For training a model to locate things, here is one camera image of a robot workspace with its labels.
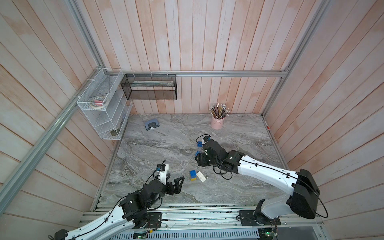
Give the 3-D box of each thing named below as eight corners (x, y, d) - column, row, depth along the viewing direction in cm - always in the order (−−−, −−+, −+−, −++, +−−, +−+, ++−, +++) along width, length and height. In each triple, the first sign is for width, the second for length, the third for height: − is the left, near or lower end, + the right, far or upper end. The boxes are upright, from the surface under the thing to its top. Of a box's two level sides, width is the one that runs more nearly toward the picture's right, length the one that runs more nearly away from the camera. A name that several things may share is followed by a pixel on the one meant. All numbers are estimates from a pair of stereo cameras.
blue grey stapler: (146, 130, 113) (145, 128, 110) (144, 125, 117) (143, 122, 114) (159, 126, 116) (159, 123, 113) (157, 120, 120) (156, 118, 117)
